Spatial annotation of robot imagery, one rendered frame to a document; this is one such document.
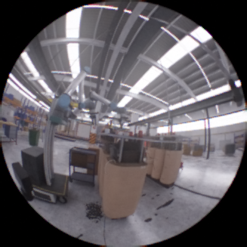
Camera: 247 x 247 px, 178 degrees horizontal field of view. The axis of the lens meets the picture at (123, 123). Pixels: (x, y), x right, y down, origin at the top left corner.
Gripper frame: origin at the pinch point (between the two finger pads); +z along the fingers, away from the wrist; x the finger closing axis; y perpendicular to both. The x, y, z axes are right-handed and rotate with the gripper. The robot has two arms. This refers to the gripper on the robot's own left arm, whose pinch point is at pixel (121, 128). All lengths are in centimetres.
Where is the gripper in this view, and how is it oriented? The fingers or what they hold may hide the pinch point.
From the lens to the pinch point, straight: 120.3
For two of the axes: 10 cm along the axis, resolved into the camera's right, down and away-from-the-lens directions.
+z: -1.3, 9.7, -2.0
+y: -8.9, -0.3, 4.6
